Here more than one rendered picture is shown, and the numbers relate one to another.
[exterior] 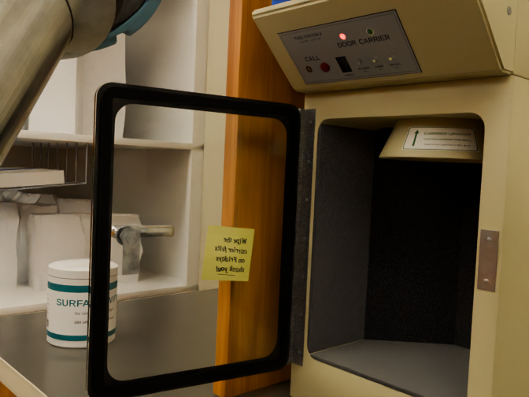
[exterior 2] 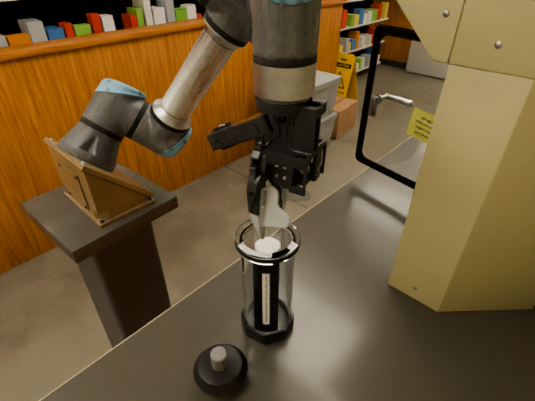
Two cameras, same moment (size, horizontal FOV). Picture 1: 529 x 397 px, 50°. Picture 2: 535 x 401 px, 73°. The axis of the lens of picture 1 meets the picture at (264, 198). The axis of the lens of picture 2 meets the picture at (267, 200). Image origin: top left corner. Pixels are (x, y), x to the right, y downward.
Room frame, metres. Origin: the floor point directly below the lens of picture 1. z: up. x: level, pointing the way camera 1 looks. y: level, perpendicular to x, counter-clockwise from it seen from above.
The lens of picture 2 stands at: (0.33, -0.80, 1.55)
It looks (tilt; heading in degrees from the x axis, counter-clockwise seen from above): 35 degrees down; 86
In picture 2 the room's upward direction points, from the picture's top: straight up
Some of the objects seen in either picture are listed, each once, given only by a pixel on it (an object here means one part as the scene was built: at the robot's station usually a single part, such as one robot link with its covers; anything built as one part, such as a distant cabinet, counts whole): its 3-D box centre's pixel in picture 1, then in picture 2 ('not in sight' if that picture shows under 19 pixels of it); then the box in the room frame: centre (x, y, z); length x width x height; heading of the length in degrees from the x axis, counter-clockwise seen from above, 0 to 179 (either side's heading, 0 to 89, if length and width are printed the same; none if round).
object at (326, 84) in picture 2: not in sight; (301, 98); (0.85, 2.19, 0.49); 0.60 x 0.42 x 0.33; 43
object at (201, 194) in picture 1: (202, 241); (409, 114); (0.78, 0.08, 1.19); 0.30 x 0.01 x 0.40; 123
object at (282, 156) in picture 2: not in sight; (287, 142); (0.39, -0.36, 1.34); 0.09 x 0.08 x 0.12; 147
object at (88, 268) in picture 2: not in sight; (134, 307); (-0.10, 0.11, 0.45); 0.48 x 0.48 x 0.90; 45
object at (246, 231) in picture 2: not in sight; (267, 280); (0.37, -0.35, 1.06); 0.11 x 0.11 x 0.21
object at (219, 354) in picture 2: not in sight; (220, 364); (0.28, -0.45, 0.97); 0.09 x 0.09 x 0.07
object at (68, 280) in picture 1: (82, 301); not in sight; (1.11, 0.35, 1.02); 0.13 x 0.13 x 0.15
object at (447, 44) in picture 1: (368, 38); (458, 10); (0.72, -0.12, 1.46); 0.32 x 0.12 x 0.10; 43
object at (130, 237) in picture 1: (129, 250); (373, 106); (0.71, 0.16, 1.18); 0.02 x 0.02 x 0.06; 33
